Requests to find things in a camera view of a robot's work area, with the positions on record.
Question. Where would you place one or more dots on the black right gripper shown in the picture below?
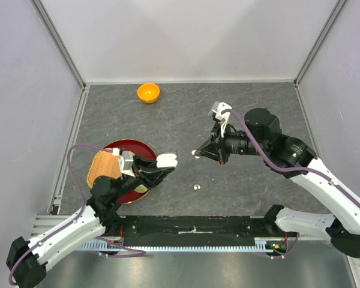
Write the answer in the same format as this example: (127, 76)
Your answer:
(215, 146)

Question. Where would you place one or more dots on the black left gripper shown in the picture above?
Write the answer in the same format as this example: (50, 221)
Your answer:
(147, 171)

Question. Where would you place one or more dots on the white earbud charging case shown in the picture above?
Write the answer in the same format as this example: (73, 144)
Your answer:
(166, 160)

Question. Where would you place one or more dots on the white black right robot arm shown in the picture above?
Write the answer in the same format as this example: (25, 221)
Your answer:
(291, 157)

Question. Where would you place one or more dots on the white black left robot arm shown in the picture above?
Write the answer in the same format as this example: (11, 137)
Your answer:
(30, 260)

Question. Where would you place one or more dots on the pale green plastic cup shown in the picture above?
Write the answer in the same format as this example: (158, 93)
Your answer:
(141, 189)

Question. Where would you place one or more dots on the round red lacquer tray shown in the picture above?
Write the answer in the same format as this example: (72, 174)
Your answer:
(138, 148)

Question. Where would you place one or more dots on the woven bamboo mat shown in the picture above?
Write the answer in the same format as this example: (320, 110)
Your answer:
(103, 164)

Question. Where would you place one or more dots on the orange plastic bowl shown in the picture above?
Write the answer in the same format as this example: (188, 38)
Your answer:
(148, 93)

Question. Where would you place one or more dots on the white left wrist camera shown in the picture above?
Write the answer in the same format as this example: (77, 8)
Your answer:
(126, 161)

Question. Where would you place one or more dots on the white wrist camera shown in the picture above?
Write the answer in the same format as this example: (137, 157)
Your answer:
(126, 161)
(220, 112)

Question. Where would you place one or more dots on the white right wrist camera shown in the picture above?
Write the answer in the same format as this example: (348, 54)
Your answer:
(220, 112)

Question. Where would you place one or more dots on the white slotted cable duct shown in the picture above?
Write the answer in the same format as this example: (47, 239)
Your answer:
(259, 246)

